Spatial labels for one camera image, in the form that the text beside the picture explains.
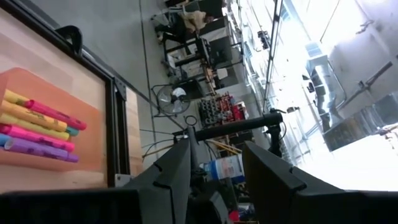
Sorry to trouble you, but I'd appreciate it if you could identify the green highlighter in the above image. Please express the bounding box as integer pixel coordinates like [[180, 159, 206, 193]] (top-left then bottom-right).
[[65, 126, 80, 138]]

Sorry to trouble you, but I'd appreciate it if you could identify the purple highlighter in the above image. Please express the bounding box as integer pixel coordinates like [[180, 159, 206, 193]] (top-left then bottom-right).
[[3, 137, 80, 164]]

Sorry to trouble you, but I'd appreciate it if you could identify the coiled black floor cable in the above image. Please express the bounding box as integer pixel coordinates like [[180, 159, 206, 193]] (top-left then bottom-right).
[[183, 114, 199, 127]]

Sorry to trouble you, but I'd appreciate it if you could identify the red parts rack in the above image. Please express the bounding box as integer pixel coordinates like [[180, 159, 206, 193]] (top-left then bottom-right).
[[198, 92, 250, 129]]

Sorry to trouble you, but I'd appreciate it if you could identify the pink highlighter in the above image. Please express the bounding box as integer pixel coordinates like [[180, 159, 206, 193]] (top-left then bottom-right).
[[0, 123, 76, 153]]

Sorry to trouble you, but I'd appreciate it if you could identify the person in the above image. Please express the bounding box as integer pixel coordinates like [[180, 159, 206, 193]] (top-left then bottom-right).
[[155, 9, 216, 44]]

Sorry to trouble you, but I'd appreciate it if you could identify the orange translucent plastic bin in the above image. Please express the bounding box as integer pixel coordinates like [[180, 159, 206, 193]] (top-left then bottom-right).
[[0, 67, 108, 173]]

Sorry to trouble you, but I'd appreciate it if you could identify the black frame clamp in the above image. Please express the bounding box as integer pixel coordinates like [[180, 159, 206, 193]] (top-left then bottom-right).
[[55, 25, 83, 57]]

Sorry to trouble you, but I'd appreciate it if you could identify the blue white wipes canister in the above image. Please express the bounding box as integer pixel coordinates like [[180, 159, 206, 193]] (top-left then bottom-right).
[[203, 153, 246, 182]]

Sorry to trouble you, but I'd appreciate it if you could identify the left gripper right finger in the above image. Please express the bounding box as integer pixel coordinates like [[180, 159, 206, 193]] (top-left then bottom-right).
[[242, 140, 398, 224]]

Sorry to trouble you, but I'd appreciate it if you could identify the black desk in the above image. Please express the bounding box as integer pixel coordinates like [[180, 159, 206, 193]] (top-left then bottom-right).
[[163, 15, 245, 91]]

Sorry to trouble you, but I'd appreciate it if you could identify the red highlighter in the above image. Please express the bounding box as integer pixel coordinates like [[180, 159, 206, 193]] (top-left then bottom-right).
[[24, 98, 88, 131]]

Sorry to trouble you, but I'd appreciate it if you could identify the small desk fan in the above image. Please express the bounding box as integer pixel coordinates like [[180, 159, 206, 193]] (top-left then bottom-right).
[[151, 84, 192, 118]]

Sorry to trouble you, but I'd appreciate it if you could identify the black round pole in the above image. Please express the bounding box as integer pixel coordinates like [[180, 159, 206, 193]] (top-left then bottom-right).
[[172, 111, 284, 144]]

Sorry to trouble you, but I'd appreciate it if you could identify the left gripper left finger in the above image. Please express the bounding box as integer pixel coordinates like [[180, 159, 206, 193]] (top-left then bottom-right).
[[0, 138, 192, 224]]

